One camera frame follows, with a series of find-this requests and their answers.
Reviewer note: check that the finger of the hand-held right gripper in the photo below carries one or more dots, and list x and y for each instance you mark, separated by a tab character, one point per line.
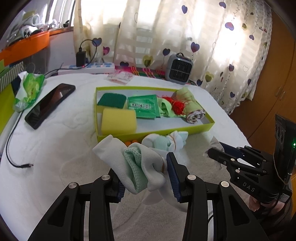
217	155
231	149

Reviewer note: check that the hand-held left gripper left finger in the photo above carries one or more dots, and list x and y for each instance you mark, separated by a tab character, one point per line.
120	193

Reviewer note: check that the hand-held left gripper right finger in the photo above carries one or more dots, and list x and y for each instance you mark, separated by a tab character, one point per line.
173	178

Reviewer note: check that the silver plastic packet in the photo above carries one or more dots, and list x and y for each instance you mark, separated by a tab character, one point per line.
211	146

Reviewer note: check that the long white mint socks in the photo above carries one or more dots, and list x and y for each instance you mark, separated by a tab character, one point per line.
143	166

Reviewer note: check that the lime green cardboard box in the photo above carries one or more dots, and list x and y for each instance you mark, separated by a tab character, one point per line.
159	136

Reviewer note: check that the light green cloth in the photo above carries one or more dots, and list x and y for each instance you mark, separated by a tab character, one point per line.
166	109

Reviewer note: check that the yellow sponge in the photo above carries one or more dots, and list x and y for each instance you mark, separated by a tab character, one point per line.
119	121

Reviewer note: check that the green printed packet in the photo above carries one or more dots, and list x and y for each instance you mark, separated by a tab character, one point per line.
143	106

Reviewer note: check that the dark green scouring pad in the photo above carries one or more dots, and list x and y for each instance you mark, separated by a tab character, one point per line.
111	100

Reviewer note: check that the person's right forearm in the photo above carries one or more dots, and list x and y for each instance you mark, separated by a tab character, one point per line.
282	222

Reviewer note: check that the person's right hand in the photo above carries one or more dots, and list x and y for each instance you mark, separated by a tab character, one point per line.
254	204

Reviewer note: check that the rolled white mint sock bundle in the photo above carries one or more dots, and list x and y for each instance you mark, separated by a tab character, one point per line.
161	141

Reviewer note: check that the orange beads cluster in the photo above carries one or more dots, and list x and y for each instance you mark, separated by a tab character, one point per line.
133	142

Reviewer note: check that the rolled patterned green cloth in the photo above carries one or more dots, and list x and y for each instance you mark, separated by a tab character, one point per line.
192	109

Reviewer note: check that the wooden wardrobe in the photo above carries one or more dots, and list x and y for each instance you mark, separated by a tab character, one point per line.
272	81

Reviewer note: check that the grey portable heater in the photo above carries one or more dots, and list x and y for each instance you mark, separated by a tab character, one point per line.
179	69

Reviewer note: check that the colourful striped blanket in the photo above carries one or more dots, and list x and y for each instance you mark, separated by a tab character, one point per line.
150	71

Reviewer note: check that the black smartphone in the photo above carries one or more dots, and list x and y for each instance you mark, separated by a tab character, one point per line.
48	104

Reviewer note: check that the small clear plastic packet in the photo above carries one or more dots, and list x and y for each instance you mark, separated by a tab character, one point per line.
120	76

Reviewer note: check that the white blue power strip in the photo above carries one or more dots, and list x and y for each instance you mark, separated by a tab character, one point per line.
92	68

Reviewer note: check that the heart print curtain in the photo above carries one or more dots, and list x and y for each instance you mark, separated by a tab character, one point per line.
161	27

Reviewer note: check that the green tissue packet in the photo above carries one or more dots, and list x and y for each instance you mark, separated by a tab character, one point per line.
30	88

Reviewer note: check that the black charger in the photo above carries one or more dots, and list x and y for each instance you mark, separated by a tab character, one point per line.
81	59

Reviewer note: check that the striped lime box lid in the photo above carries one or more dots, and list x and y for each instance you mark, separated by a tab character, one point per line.
9	76

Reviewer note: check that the orange shelf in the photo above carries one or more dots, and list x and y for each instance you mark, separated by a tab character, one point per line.
27	44

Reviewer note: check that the window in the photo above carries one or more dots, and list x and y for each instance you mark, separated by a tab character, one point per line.
64	11

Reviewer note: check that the white clutter pile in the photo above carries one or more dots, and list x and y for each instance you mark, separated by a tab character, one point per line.
30	23

